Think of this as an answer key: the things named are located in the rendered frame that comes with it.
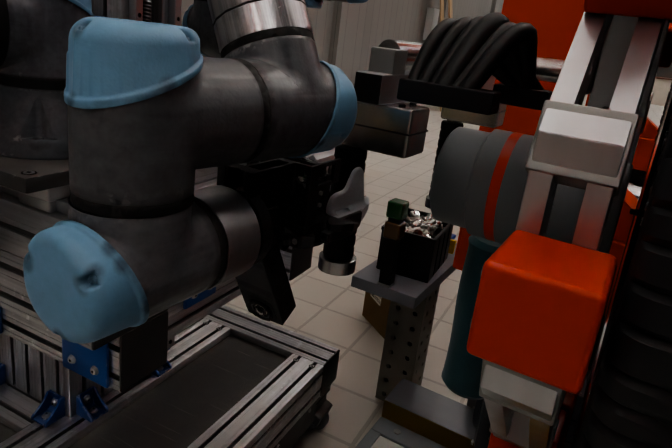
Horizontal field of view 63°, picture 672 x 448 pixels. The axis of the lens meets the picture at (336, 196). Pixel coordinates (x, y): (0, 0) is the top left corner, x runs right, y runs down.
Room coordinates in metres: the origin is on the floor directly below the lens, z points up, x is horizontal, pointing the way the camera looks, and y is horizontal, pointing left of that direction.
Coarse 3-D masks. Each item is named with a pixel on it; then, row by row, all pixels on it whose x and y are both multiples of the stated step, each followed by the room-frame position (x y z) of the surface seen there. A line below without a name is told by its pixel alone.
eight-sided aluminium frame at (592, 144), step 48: (576, 48) 0.46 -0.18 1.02; (576, 96) 0.43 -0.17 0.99; (624, 96) 0.42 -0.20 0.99; (576, 144) 0.40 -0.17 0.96; (624, 144) 0.38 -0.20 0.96; (528, 192) 0.41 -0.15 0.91; (576, 240) 0.39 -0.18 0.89; (480, 384) 0.42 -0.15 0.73; (528, 384) 0.39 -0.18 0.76; (528, 432) 0.52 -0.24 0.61
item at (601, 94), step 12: (612, 24) 0.62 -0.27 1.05; (624, 24) 0.62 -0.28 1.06; (612, 36) 0.62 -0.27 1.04; (624, 36) 0.61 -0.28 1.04; (612, 48) 0.62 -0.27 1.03; (624, 48) 0.61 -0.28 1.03; (600, 60) 0.62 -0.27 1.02; (612, 60) 0.62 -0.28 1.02; (624, 60) 0.61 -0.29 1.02; (600, 72) 0.62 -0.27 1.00; (612, 72) 0.62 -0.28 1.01; (600, 84) 0.62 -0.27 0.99; (612, 84) 0.61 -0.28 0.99; (600, 96) 0.62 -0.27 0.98; (612, 96) 0.61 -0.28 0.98
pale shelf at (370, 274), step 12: (372, 264) 1.31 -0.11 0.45; (444, 264) 1.37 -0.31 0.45; (360, 276) 1.23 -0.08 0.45; (372, 276) 1.24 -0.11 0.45; (396, 276) 1.26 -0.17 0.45; (444, 276) 1.33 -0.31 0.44; (360, 288) 1.22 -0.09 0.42; (372, 288) 1.20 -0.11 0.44; (384, 288) 1.19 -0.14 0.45; (396, 288) 1.19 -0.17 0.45; (408, 288) 1.20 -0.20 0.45; (420, 288) 1.21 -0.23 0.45; (432, 288) 1.25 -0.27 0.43; (396, 300) 1.17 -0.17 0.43; (408, 300) 1.16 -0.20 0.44; (420, 300) 1.18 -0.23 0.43
